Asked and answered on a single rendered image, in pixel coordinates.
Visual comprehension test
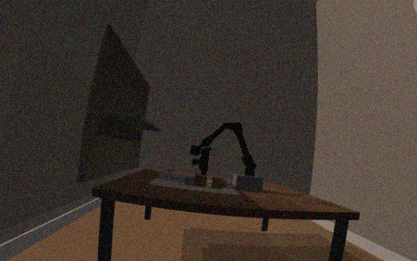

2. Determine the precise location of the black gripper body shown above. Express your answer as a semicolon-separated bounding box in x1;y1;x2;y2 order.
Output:
199;156;209;169

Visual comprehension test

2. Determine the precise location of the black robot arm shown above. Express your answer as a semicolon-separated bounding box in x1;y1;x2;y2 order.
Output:
190;122;256;177

